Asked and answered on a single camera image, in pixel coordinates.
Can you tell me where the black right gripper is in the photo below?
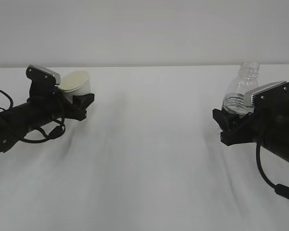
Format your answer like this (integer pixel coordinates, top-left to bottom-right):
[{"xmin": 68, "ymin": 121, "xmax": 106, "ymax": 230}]
[{"xmin": 212, "ymin": 105, "xmax": 289, "ymax": 152}]

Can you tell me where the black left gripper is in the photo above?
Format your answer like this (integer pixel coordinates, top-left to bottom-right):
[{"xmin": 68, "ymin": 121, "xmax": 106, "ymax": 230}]
[{"xmin": 24, "ymin": 91, "xmax": 94, "ymax": 128}]

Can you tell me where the white paper cup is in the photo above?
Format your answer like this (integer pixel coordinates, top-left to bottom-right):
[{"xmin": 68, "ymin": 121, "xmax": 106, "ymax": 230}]
[{"xmin": 58, "ymin": 71, "xmax": 91, "ymax": 103}]

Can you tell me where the clear plastic water bottle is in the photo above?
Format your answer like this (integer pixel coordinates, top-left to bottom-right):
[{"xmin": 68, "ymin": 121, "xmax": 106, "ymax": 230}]
[{"xmin": 222, "ymin": 62, "xmax": 260, "ymax": 116}]

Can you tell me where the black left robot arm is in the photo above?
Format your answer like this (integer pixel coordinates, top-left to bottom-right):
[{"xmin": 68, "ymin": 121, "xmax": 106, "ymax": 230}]
[{"xmin": 0, "ymin": 92, "xmax": 95, "ymax": 153}]

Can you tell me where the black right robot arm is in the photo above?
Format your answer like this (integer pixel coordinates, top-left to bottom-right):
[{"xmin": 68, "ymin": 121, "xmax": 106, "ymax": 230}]
[{"xmin": 212, "ymin": 108, "xmax": 289, "ymax": 163}]

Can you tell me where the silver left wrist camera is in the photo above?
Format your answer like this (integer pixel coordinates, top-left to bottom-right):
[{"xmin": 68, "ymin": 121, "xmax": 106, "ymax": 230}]
[{"xmin": 26, "ymin": 65, "xmax": 61, "ymax": 93}]

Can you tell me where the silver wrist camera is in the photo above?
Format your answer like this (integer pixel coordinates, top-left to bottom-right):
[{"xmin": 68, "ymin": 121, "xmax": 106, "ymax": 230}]
[
  {"xmin": 243, "ymin": 81, "xmax": 289, "ymax": 109},
  {"xmin": 26, "ymin": 65, "xmax": 61, "ymax": 93}
]

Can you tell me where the black left camera cable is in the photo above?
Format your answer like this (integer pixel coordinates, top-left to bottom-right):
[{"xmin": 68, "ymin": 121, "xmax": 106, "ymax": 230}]
[{"xmin": 0, "ymin": 87, "xmax": 66, "ymax": 144}]

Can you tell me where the black camera cable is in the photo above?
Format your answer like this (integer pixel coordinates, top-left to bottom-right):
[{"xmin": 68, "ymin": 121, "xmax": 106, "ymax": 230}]
[
  {"xmin": 256, "ymin": 125, "xmax": 289, "ymax": 201},
  {"xmin": 0, "ymin": 87, "xmax": 66, "ymax": 144}
]

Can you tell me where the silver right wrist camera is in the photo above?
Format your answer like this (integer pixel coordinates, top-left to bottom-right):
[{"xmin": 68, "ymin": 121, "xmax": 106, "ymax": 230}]
[{"xmin": 243, "ymin": 81, "xmax": 289, "ymax": 109}]

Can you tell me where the black right camera cable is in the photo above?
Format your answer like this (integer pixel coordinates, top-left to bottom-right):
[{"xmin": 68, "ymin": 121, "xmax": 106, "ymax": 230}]
[{"xmin": 256, "ymin": 125, "xmax": 289, "ymax": 201}]

